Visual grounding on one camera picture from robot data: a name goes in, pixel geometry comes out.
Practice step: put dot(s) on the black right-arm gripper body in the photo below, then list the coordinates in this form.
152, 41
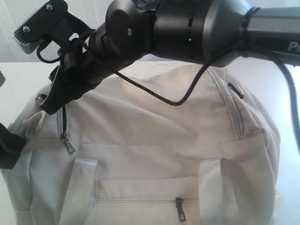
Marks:
90, 61

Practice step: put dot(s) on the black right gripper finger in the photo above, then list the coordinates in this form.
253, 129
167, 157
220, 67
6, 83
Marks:
57, 96

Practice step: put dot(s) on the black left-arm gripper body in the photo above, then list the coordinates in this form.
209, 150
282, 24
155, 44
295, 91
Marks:
11, 146

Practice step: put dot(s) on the beige duffel bag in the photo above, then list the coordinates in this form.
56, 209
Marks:
118, 156

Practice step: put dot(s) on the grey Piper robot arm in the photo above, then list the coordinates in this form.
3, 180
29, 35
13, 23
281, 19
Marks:
207, 32

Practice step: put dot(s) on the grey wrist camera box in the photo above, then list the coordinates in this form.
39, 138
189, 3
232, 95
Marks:
32, 32

